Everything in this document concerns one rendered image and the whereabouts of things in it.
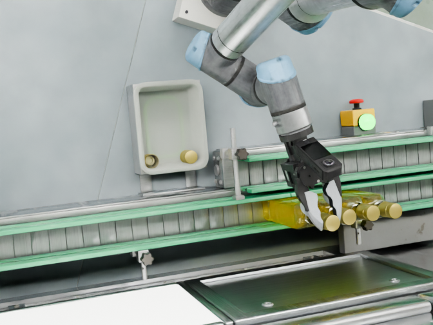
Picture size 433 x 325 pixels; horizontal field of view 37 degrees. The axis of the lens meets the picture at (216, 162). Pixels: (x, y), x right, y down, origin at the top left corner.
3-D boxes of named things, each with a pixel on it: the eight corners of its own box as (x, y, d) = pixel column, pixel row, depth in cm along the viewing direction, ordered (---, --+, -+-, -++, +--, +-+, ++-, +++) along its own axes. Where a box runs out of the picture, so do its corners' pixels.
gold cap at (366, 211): (356, 220, 145) (366, 222, 140) (355, 204, 144) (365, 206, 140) (370, 218, 146) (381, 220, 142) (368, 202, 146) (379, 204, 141)
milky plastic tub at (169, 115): (134, 174, 165) (141, 176, 157) (125, 85, 164) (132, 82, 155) (200, 166, 171) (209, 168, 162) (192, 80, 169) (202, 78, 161)
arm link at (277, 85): (279, 55, 137) (296, 50, 129) (295, 105, 139) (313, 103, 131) (246, 68, 135) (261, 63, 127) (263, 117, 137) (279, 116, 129)
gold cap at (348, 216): (332, 223, 143) (342, 226, 139) (332, 207, 143) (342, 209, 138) (346, 222, 144) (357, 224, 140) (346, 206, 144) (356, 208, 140)
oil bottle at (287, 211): (263, 219, 163) (300, 231, 143) (260, 197, 163) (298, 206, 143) (283, 216, 165) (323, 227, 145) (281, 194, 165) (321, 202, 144)
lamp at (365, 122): (357, 131, 177) (363, 131, 174) (356, 114, 177) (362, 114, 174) (372, 129, 179) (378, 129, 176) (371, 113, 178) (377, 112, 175)
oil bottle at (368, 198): (324, 211, 169) (368, 222, 148) (323, 189, 168) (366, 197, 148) (343, 208, 170) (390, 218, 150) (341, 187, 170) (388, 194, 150)
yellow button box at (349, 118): (340, 135, 184) (354, 135, 177) (338, 109, 183) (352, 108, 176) (362, 133, 186) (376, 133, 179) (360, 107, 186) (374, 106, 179)
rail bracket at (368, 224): (336, 240, 171) (363, 249, 158) (334, 214, 170) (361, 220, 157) (350, 238, 172) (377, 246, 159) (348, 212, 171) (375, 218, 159)
